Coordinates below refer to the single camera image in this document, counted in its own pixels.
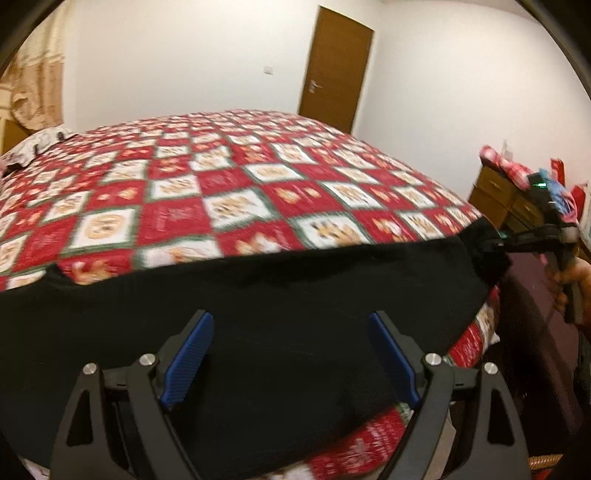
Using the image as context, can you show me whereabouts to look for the red plaid cloth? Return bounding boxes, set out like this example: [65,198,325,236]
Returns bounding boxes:
[479,145,533,191]

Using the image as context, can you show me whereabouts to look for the wooden dresser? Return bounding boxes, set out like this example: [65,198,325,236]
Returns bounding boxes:
[468,164,591,261]

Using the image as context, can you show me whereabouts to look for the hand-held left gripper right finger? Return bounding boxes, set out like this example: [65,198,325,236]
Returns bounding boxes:
[368,310,532,480]

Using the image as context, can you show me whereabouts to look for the wicker basket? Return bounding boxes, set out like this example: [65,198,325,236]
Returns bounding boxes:
[527,454,567,472]

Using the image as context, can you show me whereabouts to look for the dark red clothing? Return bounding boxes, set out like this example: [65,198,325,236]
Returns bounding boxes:
[496,261,591,464]

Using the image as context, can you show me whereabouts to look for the red printed blanket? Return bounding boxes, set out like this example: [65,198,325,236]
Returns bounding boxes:
[0,108,503,480]

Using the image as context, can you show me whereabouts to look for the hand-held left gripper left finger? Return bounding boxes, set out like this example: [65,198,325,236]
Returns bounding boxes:
[48,310,215,480]

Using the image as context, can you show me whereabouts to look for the red clothes pile on drawers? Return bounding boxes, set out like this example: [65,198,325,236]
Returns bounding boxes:
[549,157,588,224]

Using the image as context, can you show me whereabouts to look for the beige floral curtain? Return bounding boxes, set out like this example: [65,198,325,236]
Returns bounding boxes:
[0,44,66,131]

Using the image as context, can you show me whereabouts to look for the black pants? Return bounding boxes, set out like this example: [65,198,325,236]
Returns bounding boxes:
[0,217,513,480]

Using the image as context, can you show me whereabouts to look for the grey patterned pillow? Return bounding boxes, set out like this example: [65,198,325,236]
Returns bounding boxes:
[2,127,75,170]

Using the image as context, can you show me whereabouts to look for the person's right hand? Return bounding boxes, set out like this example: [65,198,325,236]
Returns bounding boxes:
[551,260,591,322]

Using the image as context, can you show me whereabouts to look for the brown wooden door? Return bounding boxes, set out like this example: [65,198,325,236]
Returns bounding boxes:
[298,6,375,135]

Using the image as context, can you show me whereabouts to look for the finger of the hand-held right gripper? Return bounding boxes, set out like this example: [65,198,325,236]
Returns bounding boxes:
[478,224,562,254]

